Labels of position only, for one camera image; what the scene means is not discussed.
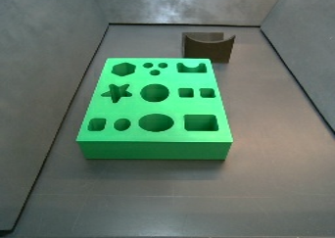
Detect green shape sorter block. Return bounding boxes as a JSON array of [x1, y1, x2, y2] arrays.
[[76, 58, 233, 160]]

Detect dark curved cradle block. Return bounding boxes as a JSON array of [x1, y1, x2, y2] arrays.
[[181, 32, 235, 64]]

